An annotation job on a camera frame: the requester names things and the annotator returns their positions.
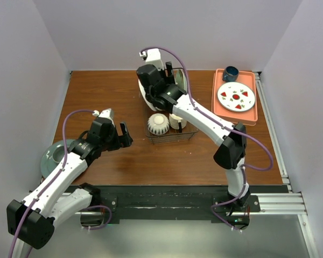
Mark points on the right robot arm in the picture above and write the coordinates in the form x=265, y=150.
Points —
x=229, y=138

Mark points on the cream ceramic mug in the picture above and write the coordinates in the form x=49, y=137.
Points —
x=177, y=122

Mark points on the salmon pink tray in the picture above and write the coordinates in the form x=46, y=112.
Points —
x=248, y=118

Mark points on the watermelon pattern plate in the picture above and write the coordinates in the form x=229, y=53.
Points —
x=236, y=97

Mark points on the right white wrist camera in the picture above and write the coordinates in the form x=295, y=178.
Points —
x=152, y=57

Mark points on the white plate red chinese characters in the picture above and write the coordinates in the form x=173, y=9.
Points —
x=143, y=93

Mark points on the black wire dish rack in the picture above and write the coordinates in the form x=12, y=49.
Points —
x=172, y=134

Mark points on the aluminium frame rail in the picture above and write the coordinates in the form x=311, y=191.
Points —
x=273, y=200

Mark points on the mint green flower plate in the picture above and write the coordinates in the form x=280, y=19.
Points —
x=180, y=79

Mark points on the dark blue mug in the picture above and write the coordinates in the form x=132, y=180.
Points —
x=230, y=74

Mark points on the grey ceramic cup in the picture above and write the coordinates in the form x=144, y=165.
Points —
x=58, y=154

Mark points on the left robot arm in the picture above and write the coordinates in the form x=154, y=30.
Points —
x=34, y=219

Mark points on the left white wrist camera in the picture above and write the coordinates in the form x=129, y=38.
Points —
x=107, y=114

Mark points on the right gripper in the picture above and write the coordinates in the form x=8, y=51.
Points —
x=170, y=78

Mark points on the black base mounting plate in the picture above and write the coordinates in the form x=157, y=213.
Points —
x=115, y=203

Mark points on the grey green plate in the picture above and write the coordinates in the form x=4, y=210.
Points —
x=47, y=165

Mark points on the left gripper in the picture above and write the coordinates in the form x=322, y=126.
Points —
x=126, y=139

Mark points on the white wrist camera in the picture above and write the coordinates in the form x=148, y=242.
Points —
x=152, y=57
x=107, y=114

